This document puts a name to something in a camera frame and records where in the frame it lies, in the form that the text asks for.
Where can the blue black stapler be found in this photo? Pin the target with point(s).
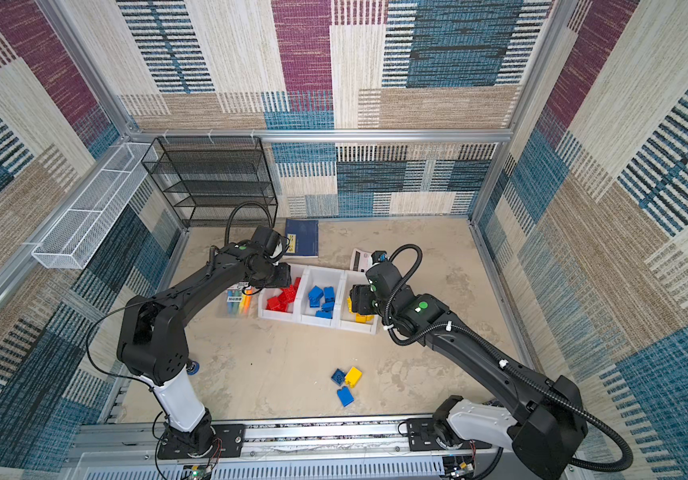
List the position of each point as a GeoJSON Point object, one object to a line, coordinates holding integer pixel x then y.
{"type": "Point", "coordinates": [192, 367]}

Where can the red long lego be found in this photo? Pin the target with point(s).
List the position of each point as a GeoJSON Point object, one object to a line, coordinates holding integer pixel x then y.
{"type": "Point", "coordinates": [287, 296]}
{"type": "Point", "coordinates": [277, 304]}

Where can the white three-compartment bin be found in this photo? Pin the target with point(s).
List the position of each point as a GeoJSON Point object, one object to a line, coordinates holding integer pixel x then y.
{"type": "Point", "coordinates": [301, 313]}

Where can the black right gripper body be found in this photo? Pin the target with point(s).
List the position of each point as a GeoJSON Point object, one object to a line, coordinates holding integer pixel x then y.
{"type": "Point", "coordinates": [369, 303]}

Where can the pink calculator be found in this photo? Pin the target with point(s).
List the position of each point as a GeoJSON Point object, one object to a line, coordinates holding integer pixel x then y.
{"type": "Point", "coordinates": [361, 260]}

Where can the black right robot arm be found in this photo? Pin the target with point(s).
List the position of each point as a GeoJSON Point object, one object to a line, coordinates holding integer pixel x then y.
{"type": "Point", "coordinates": [542, 421]}

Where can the yellow studded lego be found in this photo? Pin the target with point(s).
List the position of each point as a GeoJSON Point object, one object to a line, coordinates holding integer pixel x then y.
{"type": "Point", "coordinates": [350, 306]}

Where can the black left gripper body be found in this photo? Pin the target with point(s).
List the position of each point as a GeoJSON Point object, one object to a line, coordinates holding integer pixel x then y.
{"type": "Point", "coordinates": [274, 276]}

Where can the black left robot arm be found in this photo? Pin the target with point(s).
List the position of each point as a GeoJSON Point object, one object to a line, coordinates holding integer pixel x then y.
{"type": "Point", "coordinates": [153, 346]}

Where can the aluminium rail front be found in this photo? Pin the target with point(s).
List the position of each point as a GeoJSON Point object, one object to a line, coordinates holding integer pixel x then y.
{"type": "Point", "coordinates": [348, 447]}

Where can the dark blue lego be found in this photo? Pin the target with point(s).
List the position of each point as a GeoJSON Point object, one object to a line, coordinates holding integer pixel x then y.
{"type": "Point", "coordinates": [338, 377]}

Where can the colourful marker pack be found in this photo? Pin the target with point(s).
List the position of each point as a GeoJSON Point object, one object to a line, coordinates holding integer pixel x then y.
{"type": "Point", "coordinates": [238, 301]}

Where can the white wire mesh basket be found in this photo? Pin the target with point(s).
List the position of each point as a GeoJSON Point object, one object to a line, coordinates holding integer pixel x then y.
{"type": "Point", "coordinates": [77, 235]}

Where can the blue lego bottom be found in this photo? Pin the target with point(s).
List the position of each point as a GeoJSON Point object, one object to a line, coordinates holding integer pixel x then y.
{"type": "Point", "coordinates": [345, 396]}

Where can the red long lego bottom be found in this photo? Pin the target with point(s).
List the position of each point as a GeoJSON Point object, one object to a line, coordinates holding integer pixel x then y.
{"type": "Point", "coordinates": [287, 296]}

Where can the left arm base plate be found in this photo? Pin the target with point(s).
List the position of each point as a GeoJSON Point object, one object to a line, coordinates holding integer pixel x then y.
{"type": "Point", "coordinates": [216, 440]}

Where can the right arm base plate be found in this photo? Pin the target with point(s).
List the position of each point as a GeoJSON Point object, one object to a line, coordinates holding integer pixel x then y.
{"type": "Point", "coordinates": [421, 436]}

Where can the dark blue book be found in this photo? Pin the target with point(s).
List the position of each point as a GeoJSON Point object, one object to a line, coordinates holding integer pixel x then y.
{"type": "Point", "coordinates": [303, 237]}

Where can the black wire shelf rack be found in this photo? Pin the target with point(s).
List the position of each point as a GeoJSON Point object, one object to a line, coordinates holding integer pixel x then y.
{"type": "Point", "coordinates": [204, 178]}

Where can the yellow square lego brick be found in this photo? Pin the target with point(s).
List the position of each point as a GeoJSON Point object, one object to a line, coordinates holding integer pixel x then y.
{"type": "Point", "coordinates": [364, 319]}

